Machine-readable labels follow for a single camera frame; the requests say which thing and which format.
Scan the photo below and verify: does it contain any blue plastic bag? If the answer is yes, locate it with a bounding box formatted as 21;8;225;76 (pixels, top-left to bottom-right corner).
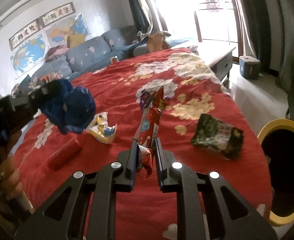
39;79;96;134

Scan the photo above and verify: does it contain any red snack packet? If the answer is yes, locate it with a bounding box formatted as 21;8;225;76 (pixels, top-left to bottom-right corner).
134;86;164;178

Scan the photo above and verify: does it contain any yellow rimmed trash bin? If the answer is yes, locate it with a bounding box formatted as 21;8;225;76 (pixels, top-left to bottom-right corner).
257;119;294;227

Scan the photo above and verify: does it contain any person's left hand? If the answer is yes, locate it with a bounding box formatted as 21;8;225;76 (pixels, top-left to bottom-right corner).
0;130;23;200

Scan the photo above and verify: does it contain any pile of colourful clothes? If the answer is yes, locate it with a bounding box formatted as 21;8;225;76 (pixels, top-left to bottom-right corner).
11;71;63;98

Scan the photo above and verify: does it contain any world map poster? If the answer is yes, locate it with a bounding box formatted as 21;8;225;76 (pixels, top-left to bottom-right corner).
11;34;48;78

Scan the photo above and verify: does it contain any pink folded blanket pile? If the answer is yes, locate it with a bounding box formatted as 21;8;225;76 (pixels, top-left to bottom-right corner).
44;44;69;63

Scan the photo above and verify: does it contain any blue grey sofa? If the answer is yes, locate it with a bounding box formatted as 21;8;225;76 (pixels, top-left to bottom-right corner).
30;24;193;82

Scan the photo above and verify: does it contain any left framed calligraphy picture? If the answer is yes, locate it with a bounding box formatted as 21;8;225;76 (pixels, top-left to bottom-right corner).
8;19;41;51

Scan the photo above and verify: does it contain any framed calligraphy picture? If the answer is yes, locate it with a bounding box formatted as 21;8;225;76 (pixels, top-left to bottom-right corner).
39;2;76;27
8;19;41;51

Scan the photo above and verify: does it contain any red cylindrical tube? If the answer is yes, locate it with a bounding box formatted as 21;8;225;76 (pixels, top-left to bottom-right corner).
46;138;82;170

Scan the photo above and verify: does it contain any china map poster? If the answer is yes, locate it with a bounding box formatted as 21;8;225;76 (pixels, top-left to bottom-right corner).
45;13;91;48

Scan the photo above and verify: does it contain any yellow cushion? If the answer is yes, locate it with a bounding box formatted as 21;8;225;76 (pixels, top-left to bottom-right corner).
67;34;86;49

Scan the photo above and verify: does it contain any yellow white crumpled wrapper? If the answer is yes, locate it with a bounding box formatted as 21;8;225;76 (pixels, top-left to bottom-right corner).
85;112;117;144

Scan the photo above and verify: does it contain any right framed calligraphy picture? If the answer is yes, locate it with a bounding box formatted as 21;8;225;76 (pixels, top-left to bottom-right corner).
39;2;76;27

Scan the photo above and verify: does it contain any red drink can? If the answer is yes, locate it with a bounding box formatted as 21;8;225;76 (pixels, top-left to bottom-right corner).
110;56;119;64

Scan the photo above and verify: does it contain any dark green snack packet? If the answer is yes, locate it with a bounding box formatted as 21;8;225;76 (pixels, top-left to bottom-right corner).
191;114;244;160

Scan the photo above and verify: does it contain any red floral blanket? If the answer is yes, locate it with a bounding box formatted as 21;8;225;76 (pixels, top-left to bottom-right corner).
14;49;271;239

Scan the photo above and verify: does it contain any purple candy wrapper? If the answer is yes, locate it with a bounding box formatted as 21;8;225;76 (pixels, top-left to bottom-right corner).
139;89;154;111

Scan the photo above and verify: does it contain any dark green curtain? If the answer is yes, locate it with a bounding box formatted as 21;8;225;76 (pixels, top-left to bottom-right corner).
128;0;151;35

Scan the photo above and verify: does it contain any brown paper bag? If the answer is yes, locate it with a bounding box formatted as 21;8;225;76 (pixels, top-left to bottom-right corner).
147;31;171;53

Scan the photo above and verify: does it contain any small blue storage stool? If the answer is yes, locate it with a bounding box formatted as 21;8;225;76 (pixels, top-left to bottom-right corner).
239;56;261;80

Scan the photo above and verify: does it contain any white coffee table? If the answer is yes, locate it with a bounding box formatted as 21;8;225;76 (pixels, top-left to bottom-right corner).
172;41;236;84

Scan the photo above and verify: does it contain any glass balcony door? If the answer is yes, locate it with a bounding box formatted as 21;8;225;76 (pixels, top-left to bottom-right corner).
154;0;243;62

